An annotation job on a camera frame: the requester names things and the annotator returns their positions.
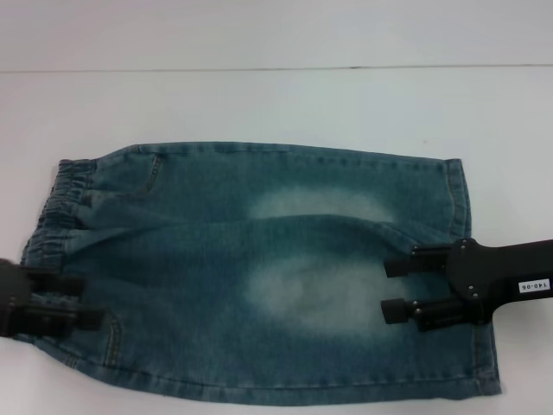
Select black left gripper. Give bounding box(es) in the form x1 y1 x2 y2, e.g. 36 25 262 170
0 258 107 341

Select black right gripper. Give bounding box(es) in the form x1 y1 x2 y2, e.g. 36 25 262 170
379 237 553 333

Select blue denim shorts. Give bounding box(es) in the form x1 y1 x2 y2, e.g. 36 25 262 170
20 144 503 393

